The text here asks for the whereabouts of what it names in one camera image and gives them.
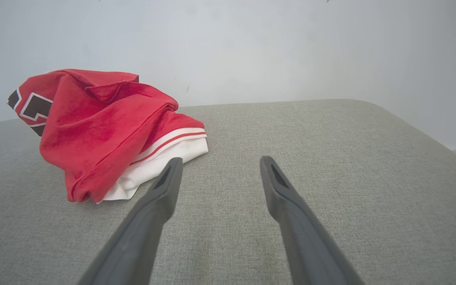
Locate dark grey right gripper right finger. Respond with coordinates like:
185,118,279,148
260,156,365,285

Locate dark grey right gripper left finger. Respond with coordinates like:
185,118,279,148
78,157,184,285

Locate red basketball jersey white trim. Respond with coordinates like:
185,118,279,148
7,68,209,203

